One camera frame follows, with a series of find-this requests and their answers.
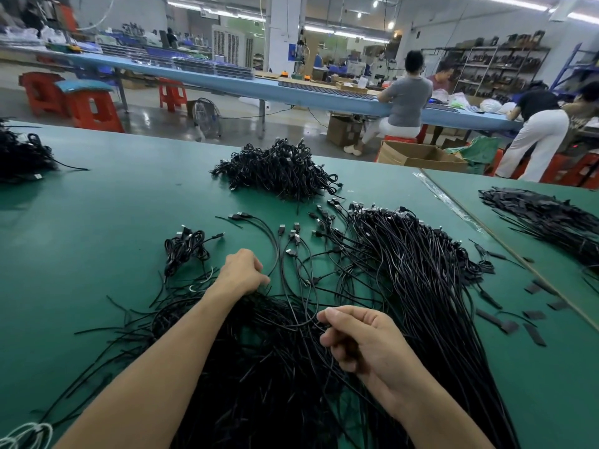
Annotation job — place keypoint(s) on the person's right hand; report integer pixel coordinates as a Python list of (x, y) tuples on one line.
[(374, 350)]

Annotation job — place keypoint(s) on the person's left hand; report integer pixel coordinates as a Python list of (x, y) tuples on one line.
[(241, 276)]

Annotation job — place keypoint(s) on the person's right forearm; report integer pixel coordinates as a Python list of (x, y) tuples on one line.
[(445, 421)]

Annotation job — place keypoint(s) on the person's left forearm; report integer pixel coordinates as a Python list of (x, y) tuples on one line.
[(150, 378)]

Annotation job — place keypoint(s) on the grey floor fan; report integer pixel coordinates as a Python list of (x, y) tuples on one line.
[(205, 118)]

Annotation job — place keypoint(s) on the scattered dark tie pieces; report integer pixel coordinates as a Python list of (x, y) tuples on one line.
[(536, 334)]

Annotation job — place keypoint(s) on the small cardboard box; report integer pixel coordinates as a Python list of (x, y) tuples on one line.
[(344, 130)]

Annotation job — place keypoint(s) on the long blue workbench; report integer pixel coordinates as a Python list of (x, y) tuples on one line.
[(271, 88)]

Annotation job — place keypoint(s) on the red plastic stool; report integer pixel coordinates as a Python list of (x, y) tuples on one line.
[(172, 94), (39, 93), (563, 170)]

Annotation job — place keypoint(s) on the open cardboard box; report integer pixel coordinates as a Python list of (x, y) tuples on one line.
[(421, 156)]

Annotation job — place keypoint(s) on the red stool with blue seat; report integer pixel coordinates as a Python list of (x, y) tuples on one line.
[(92, 109)]

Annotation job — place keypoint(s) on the green bag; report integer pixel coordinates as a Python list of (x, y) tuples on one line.
[(482, 152)]

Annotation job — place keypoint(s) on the white pillar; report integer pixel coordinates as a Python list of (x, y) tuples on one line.
[(285, 32)]

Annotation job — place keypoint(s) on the pile of white bags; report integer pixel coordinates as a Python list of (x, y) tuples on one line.
[(488, 103)]

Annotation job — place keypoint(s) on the metal storage shelf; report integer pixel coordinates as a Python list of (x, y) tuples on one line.
[(501, 62)]

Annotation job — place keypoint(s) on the blue metal rack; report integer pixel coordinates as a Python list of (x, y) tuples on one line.
[(576, 62)]

